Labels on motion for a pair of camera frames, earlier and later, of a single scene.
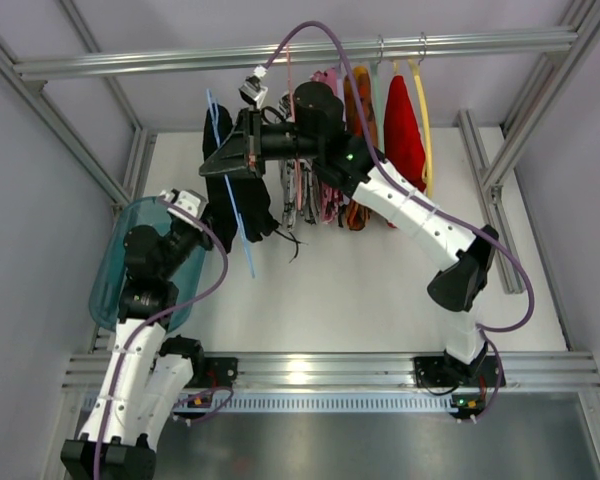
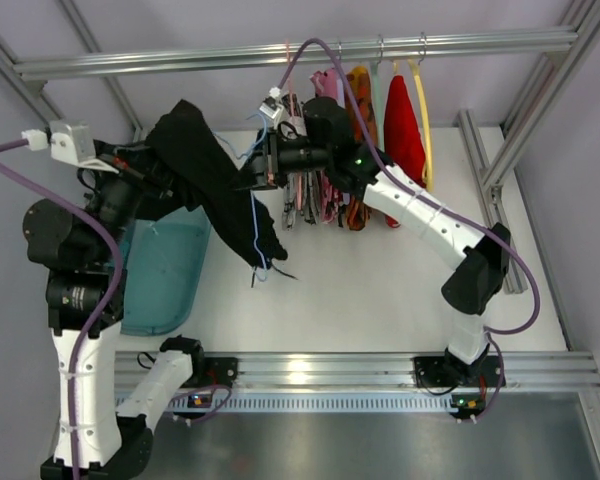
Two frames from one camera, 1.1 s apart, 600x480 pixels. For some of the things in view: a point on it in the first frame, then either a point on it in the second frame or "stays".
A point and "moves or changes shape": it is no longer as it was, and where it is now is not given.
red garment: (403, 143) stays
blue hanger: (215, 111) -> (251, 199)
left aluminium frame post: (143, 139) stays
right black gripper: (253, 142) -> (268, 162)
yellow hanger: (427, 174) stays
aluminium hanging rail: (546, 42) stays
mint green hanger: (378, 79) stays
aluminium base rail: (365, 370) stays
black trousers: (234, 206) moves or changes shape
